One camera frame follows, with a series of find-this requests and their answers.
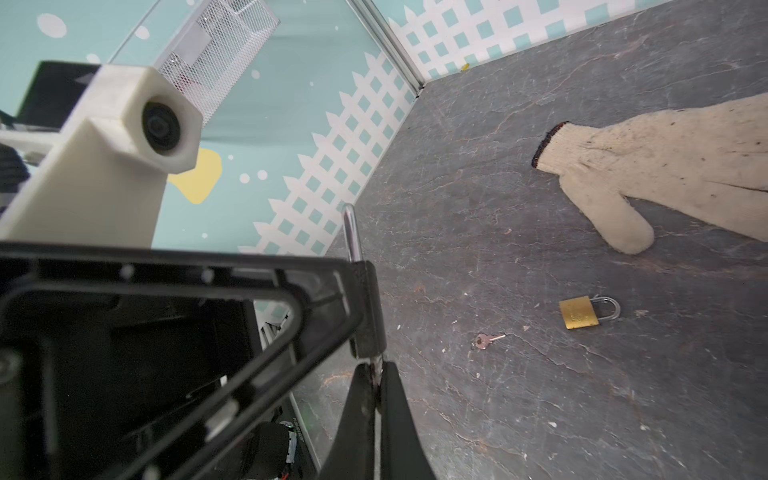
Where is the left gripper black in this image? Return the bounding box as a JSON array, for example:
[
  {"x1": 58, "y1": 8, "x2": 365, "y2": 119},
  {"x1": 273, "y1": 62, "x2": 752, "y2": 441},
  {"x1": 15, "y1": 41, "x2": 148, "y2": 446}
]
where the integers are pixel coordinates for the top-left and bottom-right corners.
[{"x1": 1, "y1": 242, "x2": 363, "y2": 479}]

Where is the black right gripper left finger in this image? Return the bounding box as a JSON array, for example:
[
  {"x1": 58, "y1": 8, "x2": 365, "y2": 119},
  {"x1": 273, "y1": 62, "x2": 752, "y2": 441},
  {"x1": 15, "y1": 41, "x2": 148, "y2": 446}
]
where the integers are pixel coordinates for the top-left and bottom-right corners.
[{"x1": 318, "y1": 363, "x2": 376, "y2": 480}]

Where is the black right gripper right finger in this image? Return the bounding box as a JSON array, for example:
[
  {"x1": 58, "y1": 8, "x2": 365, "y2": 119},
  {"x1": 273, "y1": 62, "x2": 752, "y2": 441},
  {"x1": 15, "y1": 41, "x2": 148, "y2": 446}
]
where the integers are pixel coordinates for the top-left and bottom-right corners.
[{"x1": 380, "y1": 361, "x2": 436, "y2": 480}]

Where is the small spare key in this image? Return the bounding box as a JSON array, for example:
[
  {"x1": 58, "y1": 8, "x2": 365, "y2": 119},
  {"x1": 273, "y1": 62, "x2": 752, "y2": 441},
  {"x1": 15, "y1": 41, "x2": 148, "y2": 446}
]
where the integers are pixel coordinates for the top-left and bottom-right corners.
[{"x1": 474, "y1": 333, "x2": 505, "y2": 350}]

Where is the small brass padlock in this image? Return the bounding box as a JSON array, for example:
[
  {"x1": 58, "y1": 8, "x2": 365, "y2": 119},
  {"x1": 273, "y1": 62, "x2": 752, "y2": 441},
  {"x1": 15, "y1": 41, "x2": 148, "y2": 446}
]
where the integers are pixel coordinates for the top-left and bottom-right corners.
[{"x1": 559, "y1": 295, "x2": 621, "y2": 330}]

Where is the beige knit work glove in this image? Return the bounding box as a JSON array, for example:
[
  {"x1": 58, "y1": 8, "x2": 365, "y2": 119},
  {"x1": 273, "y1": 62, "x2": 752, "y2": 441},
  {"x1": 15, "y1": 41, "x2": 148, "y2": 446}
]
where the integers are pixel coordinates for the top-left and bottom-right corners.
[{"x1": 532, "y1": 94, "x2": 767, "y2": 255}]

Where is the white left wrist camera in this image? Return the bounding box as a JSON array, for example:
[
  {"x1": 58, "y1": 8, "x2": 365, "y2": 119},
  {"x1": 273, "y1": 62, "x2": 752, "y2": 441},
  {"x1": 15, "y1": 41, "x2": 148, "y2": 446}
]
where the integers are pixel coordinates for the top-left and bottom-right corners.
[{"x1": 1, "y1": 65, "x2": 203, "y2": 248}]

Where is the white wire wall basket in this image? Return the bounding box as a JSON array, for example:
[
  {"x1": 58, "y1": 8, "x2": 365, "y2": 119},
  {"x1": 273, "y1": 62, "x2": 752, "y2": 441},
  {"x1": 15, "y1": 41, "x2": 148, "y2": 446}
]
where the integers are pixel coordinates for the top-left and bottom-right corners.
[{"x1": 154, "y1": 0, "x2": 280, "y2": 123}]

